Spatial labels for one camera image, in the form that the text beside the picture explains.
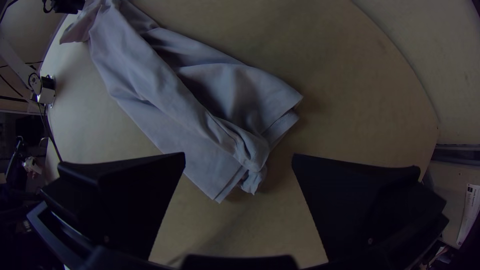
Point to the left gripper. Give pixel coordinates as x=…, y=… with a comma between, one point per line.
x=63, y=5

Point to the light grey t-shirt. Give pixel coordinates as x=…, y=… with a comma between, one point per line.
x=176, y=101

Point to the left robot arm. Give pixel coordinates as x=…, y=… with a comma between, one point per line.
x=17, y=62

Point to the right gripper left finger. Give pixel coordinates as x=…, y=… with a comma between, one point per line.
x=120, y=198

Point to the white poster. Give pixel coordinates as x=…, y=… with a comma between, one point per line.
x=469, y=215

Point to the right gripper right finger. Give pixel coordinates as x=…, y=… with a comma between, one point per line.
x=360, y=210

